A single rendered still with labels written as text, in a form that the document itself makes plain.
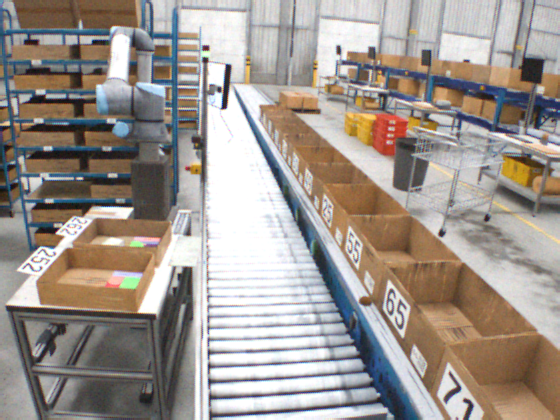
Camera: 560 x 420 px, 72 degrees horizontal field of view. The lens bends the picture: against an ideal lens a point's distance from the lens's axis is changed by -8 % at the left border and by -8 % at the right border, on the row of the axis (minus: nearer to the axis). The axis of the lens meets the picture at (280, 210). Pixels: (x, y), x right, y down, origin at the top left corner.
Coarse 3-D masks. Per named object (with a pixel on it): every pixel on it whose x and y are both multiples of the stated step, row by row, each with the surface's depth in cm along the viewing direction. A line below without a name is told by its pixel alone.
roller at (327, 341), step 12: (312, 336) 143; (324, 336) 143; (336, 336) 143; (348, 336) 144; (216, 348) 135; (228, 348) 135; (240, 348) 136; (252, 348) 137; (264, 348) 137; (276, 348) 138; (288, 348) 139; (300, 348) 140; (312, 348) 140
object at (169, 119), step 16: (176, 16) 380; (176, 32) 388; (176, 48) 394; (176, 64) 400; (160, 80) 362; (176, 80) 406; (80, 96) 383; (96, 96) 391; (176, 96) 412; (176, 112) 417; (176, 128) 424; (160, 144) 387; (176, 144) 430; (176, 160) 436; (176, 176) 443; (176, 192) 449
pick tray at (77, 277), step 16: (64, 256) 166; (80, 256) 169; (96, 256) 170; (112, 256) 170; (128, 256) 170; (144, 256) 170; (48, 272) 152; (64, 272) 166; (80, 272) 167; (96, 272) 169; (112, 272) 170; (144, 272) 155; (48, 288) 143; (64, 288) 143; (80, 288) 143; (96, 288) 143; (112, 288) 144; (128, 288) 144; (144, 288) 156; (48, 304) 146; (64, 304) 146; (80, 304) 146; (96, 304) 146; (112, 304) 146; (128, 304) 146
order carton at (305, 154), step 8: (296, 152) 264; (304, 152) 279; (312, 152) 280; (320, 152) 280; (328, 152) 281; (336, 152) 277; (304, 160) 281; (312, 160) 282; (320, 160) 282; (328, 160) 283; (336, 160) 277; (344, 160) 261; (304, 168) 243; (296, 176) 265
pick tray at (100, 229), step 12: (96, 228) 199; (108, 228) 200; (120, 228) 200; (132, 228) 200; (144, 228) 201; (156, 228) 201; (168, 228) 193; (84, 240) 185; (96, 240) 195; (132, 240) 198; (168, 240) 195; (156, 252) 175; (156, 264) 177
